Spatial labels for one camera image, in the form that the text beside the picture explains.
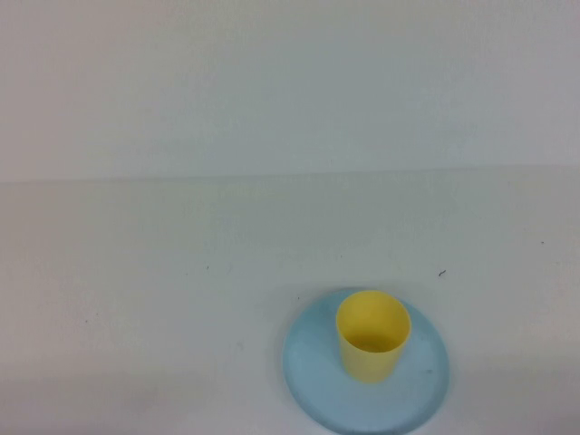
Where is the yellow plastic cup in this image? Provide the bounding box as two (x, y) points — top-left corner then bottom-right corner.
(334, 290), (412, 385)

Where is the light blue round plate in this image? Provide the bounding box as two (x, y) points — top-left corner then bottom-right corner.
(282, 287), (453, 435)

